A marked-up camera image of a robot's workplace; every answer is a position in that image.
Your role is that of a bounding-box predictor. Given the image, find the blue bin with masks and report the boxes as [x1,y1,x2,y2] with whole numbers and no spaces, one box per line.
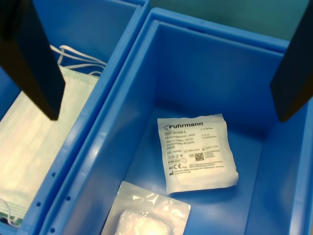
[0,0,151,235]

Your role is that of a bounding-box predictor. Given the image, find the blue bin with cotton packets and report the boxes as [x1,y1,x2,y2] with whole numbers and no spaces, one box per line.
[39,6,313,235]

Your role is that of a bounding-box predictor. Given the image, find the white printed gauze packet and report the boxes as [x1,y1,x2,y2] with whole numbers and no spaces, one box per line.
[157,113,240,195]

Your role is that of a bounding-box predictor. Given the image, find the clear bag cotton packet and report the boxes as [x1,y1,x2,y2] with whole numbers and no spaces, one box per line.
[101,181,191,235]

